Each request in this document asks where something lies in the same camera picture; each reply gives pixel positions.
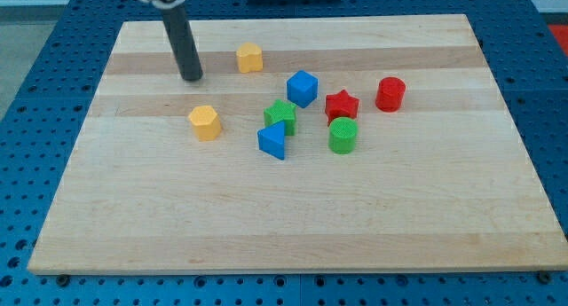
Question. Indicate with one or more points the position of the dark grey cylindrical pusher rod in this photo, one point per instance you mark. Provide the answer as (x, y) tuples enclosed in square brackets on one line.
[(182, 43)]

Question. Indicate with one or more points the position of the yellow heart block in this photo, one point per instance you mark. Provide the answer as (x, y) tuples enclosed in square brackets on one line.
[(249, 58)]

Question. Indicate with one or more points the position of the yellow hexagon block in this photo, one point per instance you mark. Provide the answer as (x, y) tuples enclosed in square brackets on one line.
[(205, 122)]

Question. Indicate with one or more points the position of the green star block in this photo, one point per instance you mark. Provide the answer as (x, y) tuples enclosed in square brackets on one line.
[(281, 111)]

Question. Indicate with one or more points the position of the blue cube block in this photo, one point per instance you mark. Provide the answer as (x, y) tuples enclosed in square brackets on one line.
[(302, 88)]

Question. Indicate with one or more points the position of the blue triangle block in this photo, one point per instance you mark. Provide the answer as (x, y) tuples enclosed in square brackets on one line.
[(271, 140)]

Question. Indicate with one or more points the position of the red star block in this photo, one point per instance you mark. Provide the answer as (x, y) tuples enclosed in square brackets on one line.
[(341, 104)]

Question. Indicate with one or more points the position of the green cylinder block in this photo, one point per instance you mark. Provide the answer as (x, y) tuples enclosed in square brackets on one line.
[(343, 133)]

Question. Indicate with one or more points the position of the light wooden board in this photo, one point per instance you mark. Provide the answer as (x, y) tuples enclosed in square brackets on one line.
[(443, 184)]

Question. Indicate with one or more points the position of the red cylinder block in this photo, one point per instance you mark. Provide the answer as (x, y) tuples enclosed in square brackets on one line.
[(390, 94)]

